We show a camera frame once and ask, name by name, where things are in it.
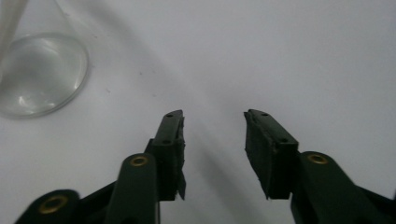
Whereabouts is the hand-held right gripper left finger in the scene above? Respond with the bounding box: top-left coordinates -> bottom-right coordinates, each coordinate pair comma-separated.
104,109 -> 187,224

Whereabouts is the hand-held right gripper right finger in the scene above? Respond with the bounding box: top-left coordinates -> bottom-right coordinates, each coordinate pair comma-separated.
243,108 -> 387,224

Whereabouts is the clear glass conical flask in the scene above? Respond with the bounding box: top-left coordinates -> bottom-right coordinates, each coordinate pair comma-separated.
0,0 -> 90,119

